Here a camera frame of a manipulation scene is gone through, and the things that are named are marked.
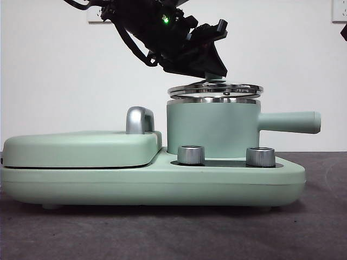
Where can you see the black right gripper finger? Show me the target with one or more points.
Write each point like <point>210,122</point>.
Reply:
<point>344,32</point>

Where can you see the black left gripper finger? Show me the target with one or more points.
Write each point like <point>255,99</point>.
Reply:
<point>206,62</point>

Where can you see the glass pot lid green knob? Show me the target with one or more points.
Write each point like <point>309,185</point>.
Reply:
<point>217,89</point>

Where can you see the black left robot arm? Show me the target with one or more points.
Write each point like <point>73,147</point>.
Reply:
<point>146,21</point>

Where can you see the silver control knob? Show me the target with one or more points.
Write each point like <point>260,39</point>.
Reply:
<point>191,155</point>
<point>260,156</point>

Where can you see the black control panel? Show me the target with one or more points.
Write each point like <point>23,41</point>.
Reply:
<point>225,162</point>

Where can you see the green breakfast machine base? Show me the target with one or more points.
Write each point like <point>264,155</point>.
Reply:
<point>151,187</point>

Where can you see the white wall socket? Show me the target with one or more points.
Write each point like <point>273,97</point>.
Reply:
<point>93,17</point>
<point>340,10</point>

